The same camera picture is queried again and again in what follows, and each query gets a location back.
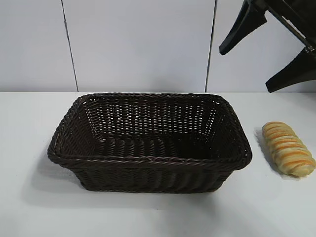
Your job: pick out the long striped bread roll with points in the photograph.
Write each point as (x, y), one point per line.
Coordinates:
(288, 150)

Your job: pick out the dark brown wicker basket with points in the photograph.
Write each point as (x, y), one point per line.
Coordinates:
(148, 172)

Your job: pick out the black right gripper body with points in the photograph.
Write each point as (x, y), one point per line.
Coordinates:
(286, 22)

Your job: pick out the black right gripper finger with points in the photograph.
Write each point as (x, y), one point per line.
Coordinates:
(248, 23)
(296, 74)

